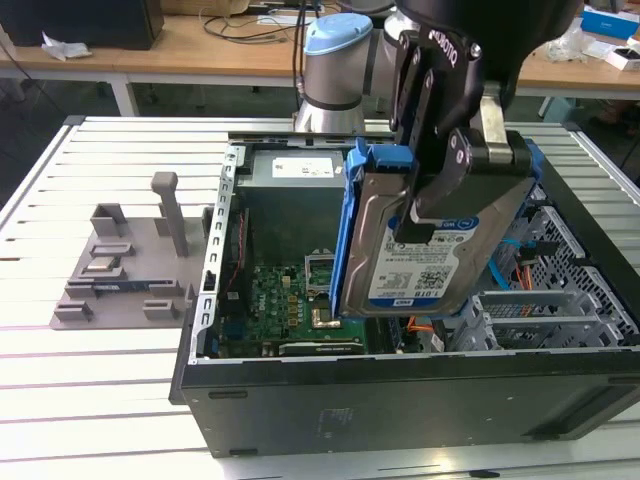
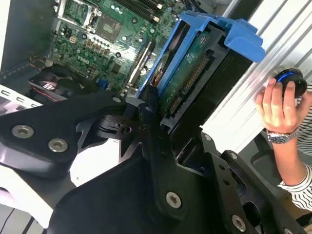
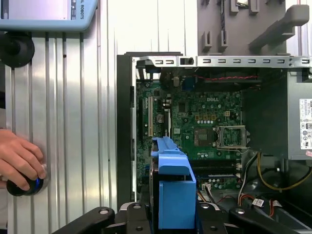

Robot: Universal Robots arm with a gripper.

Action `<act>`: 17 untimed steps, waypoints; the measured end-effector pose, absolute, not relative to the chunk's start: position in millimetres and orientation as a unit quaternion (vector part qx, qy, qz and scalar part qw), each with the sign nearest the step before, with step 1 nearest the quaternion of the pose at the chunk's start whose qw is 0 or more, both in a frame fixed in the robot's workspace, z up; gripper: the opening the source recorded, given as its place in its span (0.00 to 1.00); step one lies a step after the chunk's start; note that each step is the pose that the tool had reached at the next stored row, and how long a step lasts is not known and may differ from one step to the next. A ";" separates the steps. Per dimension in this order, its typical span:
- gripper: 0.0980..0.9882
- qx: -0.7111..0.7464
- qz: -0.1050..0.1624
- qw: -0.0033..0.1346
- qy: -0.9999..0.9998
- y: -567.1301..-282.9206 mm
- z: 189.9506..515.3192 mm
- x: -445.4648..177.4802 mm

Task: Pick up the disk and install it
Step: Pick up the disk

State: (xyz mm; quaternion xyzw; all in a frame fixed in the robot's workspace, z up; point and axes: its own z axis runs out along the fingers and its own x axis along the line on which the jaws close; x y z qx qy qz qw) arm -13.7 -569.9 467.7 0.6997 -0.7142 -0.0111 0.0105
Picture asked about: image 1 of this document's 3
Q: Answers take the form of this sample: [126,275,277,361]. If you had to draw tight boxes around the pale green bin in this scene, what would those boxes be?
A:
[538,96,584,124]

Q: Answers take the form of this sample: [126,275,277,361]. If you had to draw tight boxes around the white open box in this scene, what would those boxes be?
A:
[604,42,640,72]

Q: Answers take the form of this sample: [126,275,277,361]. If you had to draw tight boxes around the grey parts rack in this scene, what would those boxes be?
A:
[48,171,209,331]

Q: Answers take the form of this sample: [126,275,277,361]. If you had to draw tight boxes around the blue cardboard box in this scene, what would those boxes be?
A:
[582,5,640,37]

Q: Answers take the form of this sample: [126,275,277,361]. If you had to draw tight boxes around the crumpled white paper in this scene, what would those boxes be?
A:
[42,32,94,62]

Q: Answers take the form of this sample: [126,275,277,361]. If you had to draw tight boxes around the silver CPU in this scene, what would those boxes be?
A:
[82,256,121,276]

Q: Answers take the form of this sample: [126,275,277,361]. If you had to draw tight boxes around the silver disk bay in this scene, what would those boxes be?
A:
[449,289,626,351]

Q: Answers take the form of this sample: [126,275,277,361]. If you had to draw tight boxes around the clear plastic bag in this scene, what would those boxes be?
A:
[544,27,609,64]

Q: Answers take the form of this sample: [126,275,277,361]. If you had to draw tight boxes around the hard disk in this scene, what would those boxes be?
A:
[329,137,544,321]

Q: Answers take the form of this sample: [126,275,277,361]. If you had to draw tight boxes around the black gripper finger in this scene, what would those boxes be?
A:
[394,68,474,246]
[389,29,419,149]

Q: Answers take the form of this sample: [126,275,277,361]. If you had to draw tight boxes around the blue wire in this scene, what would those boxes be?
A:
[488,238,532,290]

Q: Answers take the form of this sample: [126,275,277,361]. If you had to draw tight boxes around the black graphics card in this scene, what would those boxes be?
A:
[277,339,366,357]

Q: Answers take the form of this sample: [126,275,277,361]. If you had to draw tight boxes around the black PC case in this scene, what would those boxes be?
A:
[168,130,640,459]

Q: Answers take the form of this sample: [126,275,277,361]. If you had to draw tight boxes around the metal socket cover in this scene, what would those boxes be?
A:
[303,247,335,301]

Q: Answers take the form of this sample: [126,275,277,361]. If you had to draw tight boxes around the wooden desk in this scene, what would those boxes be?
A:
[0,9,640,119]

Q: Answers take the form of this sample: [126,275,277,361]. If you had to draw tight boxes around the blue RAM stick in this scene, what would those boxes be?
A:
[95,281,152,294]

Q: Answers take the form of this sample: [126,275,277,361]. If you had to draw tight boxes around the green motherboard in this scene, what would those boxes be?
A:
[214,262,371,356]

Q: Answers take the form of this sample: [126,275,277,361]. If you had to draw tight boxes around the grey power supply unit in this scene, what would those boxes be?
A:
[234,149,349,264]

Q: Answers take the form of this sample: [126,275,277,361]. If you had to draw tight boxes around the orange wire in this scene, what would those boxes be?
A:
[514,262,536,291]
[407,315,446,335]

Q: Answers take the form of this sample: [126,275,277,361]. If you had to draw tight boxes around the CPU socket gold contacts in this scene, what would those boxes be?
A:
[309,305,344,333]

